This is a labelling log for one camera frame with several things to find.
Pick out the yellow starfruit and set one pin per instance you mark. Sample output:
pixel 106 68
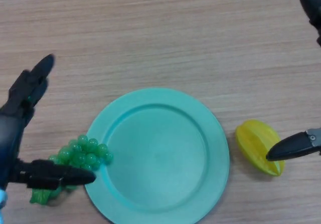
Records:
pixel 253 138

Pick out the turquoise round plate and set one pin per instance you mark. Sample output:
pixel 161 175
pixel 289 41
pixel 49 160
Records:
pixel 160 156

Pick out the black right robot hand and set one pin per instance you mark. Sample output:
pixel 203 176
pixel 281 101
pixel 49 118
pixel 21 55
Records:
pixel 291 147

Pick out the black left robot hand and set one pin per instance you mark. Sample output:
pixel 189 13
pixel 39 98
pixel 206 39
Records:
pixel 10 138

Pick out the green grapes bunch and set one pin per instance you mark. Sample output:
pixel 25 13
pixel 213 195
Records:
pixel 80 153

